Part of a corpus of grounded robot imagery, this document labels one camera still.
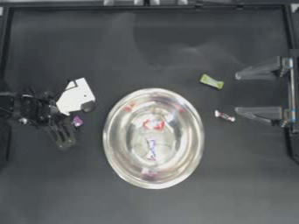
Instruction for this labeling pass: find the magenta candy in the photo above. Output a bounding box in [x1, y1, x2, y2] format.
[71, 115, 86, 128]

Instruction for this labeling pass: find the black white red candy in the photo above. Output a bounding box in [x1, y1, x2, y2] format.
[214, 109, 237, 123]

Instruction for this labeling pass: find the green candy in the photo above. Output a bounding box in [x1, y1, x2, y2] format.
[200, 73, 226, 90]

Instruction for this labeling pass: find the purple candy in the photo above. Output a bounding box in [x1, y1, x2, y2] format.
[144, 138, 162, 161]

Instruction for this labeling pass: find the steel bowl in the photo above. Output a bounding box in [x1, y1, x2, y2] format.
[102, 87, 206, 190]

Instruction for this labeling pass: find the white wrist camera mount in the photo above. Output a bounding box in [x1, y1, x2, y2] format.
[55, 77, 98, 116]

